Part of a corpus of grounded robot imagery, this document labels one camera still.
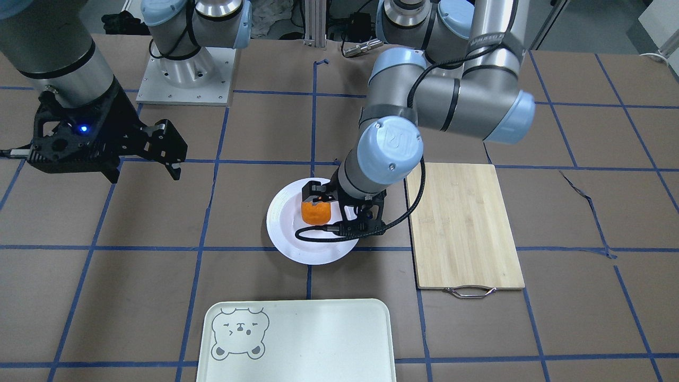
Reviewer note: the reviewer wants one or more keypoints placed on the white round plate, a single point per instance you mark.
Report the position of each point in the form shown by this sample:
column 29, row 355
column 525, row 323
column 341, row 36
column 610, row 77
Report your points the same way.
column 284, row 219

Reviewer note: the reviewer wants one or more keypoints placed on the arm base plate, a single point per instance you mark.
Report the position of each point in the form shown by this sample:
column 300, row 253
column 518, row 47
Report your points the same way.
column 202, row 80

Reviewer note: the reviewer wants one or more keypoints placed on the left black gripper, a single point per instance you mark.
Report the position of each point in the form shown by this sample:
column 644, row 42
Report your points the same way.
column 338, row 192

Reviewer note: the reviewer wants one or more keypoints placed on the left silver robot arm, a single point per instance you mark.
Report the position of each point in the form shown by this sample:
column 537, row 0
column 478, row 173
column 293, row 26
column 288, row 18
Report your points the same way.
column 453, row 67

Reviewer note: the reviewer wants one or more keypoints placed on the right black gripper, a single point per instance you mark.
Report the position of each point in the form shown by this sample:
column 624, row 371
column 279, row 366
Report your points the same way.
column 125, row 123

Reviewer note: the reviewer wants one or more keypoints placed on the bamboo cutting board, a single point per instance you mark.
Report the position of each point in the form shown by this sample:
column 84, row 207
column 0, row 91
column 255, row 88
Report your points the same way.
column 461, row 235

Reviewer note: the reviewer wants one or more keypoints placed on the cream bear tray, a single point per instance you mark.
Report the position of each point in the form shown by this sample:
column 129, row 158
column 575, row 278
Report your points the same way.
column 297, row 340

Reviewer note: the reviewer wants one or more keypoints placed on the silver metal connector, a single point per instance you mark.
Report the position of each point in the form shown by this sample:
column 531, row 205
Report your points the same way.
column 361, row 48

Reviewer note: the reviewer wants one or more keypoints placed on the aluminium frame post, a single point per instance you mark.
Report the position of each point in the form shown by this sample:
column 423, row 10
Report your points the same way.
column 315, row 16

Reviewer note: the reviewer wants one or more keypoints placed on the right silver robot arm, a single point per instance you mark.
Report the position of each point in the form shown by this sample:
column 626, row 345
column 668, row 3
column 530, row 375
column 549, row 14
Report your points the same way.
column 49, row 45

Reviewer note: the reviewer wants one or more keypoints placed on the orange fruit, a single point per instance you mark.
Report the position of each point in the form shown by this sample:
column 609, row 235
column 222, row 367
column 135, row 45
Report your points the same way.
column 316, row 214

